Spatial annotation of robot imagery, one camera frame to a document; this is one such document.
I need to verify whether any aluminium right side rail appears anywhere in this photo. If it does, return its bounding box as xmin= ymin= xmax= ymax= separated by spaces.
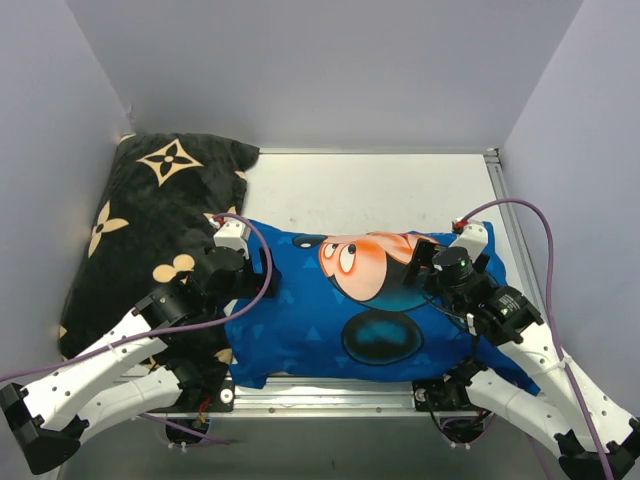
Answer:
xmin=483 ymin=148 xmax=564 ymax=351

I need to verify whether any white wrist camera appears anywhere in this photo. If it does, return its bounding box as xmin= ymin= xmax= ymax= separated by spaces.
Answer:
xmin=450 ymin=220 xmax=489 ymax=262
xmin=209 ymin=218 xmax=251 ymax=252

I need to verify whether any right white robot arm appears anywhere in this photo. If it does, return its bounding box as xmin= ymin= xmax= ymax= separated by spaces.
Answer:
xmin=405 ymin=239 xmax=639 ymax=479

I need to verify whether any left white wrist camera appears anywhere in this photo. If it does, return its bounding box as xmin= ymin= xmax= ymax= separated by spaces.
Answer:
xmin=209 ymin=218 xmax=251 ymax=252

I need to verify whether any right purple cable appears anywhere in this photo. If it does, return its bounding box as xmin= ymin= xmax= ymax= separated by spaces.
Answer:
xmin=459 ymin=198 xmax=640 ymax=480

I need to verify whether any aluminium rail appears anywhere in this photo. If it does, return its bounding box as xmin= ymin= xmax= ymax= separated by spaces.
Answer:
xmin=483 ymin=148 xmax=564 ymax=351
xmin=144 ymin=377 xmax=426 ymax=419

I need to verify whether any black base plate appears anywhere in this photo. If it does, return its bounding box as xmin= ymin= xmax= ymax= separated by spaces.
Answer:
xmin=194 ymin=379 xmax=235 ymax=414
xmin=412 ymin=379 xmax=485 ymax=415

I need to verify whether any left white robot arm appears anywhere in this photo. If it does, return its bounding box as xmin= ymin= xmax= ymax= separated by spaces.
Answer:
xmin=1 ymin=247 xmax=280 ymax=475

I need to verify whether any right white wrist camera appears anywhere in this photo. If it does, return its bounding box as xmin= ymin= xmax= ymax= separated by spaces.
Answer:
xmin=450 ymin=220 xmax=489 ymax=262

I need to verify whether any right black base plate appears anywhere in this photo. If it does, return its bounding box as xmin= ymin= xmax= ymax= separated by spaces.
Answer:
xmin=412 ymin=379 xmax=485 ymax=415

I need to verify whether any blue and yellow pillowcase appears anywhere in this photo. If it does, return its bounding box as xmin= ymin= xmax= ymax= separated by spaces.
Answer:
xmin=225 ymin=223 xmax=539 ymax=394

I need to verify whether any black patterned plush cushion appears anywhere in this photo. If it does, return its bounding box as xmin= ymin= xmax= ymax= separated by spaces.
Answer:
xmin=58 ymin=133 xmax=260 ymax=359

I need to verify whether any aluminium front rail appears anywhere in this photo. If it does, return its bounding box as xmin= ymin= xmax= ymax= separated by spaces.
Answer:
xmin=144 ymin=377 xmax=426 ymax=419

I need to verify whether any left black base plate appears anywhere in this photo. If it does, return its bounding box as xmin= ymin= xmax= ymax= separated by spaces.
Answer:
xmin=194 ymin=379 xmax=235 ymax=414

